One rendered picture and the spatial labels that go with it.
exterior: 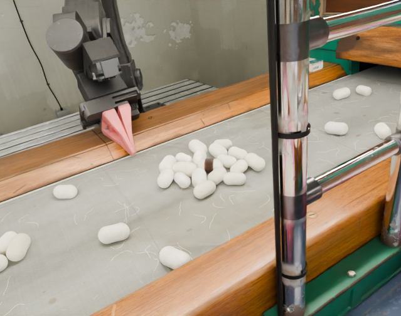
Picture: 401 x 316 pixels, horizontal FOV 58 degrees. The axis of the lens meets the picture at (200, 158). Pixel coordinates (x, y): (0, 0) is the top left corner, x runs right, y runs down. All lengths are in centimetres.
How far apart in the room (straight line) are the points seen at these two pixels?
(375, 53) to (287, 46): 60
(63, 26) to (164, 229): 35
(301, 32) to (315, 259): 23
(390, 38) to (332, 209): 47
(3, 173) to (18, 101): 192
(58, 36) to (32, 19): 190
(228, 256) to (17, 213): 32
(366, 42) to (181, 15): 216
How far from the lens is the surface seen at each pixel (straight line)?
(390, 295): 45
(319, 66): 89
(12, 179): 61
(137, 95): 62
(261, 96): 76
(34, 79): 253
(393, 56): 80
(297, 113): 24
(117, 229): 42
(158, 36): 278
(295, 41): 23
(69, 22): 61
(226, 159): 52
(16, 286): 44
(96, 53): 56
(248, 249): 35
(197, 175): 48
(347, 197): 43
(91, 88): 61
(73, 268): 42
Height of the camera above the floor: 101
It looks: 28 degrees down
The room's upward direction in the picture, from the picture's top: 8 degrees counter-clockwise
